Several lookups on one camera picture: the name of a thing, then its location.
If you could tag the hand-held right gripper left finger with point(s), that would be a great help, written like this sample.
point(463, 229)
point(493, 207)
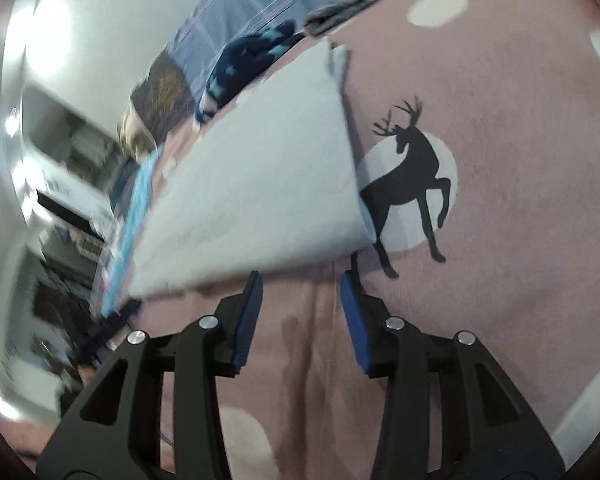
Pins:
point(247, 320)

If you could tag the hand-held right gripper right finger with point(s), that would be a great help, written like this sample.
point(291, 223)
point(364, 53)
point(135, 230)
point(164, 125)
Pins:
point(352, 320)

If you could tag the pale grey small garment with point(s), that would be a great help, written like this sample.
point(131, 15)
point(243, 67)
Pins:
point(255, 185)

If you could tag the turquoise cloth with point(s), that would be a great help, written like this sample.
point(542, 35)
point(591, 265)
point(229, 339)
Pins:
point(130, 230)

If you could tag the dark brown panel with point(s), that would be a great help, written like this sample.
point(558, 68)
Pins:
point(165, 90)

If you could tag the white shelf unit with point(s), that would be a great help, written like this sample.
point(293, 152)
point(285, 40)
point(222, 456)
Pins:
point(70, 135)

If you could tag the pink deer print blanket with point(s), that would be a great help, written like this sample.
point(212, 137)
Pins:
point(505, 110)

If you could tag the navy star print cloth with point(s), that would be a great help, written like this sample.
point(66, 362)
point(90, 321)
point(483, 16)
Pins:
point(240, 60)

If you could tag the blue plaid blanket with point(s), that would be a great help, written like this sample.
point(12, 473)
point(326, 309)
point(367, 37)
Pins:
point(240, 15)

